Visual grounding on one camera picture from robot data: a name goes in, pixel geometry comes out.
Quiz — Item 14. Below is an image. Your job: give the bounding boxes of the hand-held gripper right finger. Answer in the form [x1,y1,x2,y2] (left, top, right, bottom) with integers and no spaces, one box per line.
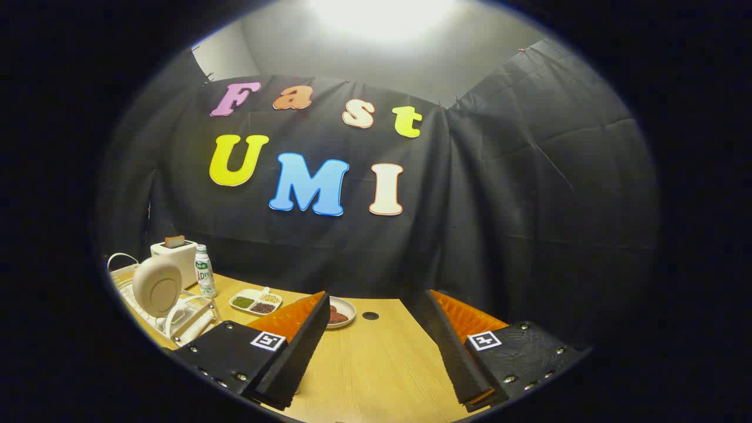
[424,289,588,413]

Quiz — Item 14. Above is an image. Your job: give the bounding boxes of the white green label bottle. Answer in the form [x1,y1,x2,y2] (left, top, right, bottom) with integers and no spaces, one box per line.
[194,244,217,298]

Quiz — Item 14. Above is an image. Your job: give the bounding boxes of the black backdrop cloth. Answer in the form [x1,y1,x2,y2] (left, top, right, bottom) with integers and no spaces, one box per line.
[97,38,659,353]

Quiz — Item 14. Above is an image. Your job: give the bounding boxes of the white toaster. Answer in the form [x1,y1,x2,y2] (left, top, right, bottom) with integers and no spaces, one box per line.
[150,238,198,288]

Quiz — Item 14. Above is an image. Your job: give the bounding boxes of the white divided dish with grains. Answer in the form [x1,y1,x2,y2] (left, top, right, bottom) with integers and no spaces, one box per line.
[229,287,283,317]

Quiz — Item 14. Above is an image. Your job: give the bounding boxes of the small oval plate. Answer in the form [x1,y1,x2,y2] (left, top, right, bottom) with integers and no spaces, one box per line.
[294,296,357,329]

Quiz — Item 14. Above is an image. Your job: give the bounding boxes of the white wire dish rack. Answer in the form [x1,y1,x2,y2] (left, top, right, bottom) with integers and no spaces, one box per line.
[107,253,223,347]

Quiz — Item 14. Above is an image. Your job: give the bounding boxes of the beige round plate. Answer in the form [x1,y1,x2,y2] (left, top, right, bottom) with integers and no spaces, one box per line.
[132,257,184,318]

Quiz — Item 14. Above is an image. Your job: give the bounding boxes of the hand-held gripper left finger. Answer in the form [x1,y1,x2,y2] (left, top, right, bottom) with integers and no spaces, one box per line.
[170,291,331,411]

